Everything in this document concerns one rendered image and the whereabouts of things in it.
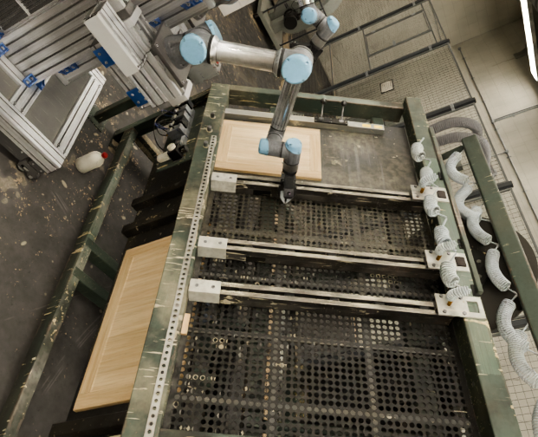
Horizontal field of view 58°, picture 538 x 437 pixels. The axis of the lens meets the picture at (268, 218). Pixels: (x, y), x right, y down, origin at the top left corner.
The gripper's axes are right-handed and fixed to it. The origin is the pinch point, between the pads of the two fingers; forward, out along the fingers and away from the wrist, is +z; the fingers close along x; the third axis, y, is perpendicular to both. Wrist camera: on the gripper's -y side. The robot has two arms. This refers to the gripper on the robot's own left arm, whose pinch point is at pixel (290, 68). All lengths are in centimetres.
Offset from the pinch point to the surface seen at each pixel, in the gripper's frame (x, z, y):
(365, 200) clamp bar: -68, 5, 52
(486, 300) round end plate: -96, 1, 129
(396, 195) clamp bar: -64, -5, 65
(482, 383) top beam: -164, -17, 79
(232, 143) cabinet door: -31, 41, -9
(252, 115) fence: -5.8, 34.7, -2.1
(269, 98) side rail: 18.3, 32.4, 6.3
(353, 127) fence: -5, 6, 51
